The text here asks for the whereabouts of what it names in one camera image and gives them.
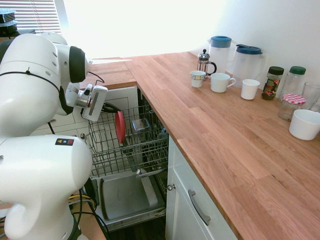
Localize clear glass food container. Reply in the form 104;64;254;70
131;118;151;134

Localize wooden robot mounting board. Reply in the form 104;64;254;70
67;197;109;240

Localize black C-clamp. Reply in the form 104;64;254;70
83;177;98;209

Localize steel dishwasher door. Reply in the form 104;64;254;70
96;171;167;232

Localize yellow cable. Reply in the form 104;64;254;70
68;194;91;201

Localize clear pitcher light blue lid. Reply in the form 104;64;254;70
206;35;238;76

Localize small patterned paper cup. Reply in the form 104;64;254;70
190;70;207;89

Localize dark coffee jar black lid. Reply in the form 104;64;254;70
261;66;285;101

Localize window blinds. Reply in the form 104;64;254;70
9;0;63;35

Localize grey dishwasher spray tube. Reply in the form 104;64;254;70
121;139;139;174

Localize glass French press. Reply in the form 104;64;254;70
196;48;218;82

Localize grey wire dishwasher rack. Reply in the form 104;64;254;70
87;104;170;179

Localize glass jar red checkered lid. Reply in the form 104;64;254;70
277;93;307;122

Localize white mug with handle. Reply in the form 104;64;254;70
210;72;237;94

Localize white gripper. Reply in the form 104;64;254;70
81;85;122;123

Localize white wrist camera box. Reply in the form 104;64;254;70
83;83;94;97

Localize clear drinking glass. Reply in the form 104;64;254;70
301;81;320;112

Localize brushed metal drawer handle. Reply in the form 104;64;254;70
187;189;212;227

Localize pink plastic plate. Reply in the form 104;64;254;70
114;110;127;145

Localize white ceramic bowl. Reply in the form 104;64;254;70
288;109;320;141

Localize clear pitcher dark blue lid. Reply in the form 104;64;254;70
226;44;267;89

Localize white ribbed cup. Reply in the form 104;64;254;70
240;78;261;100

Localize clear bottle green lid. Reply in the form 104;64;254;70
281;65;307;106

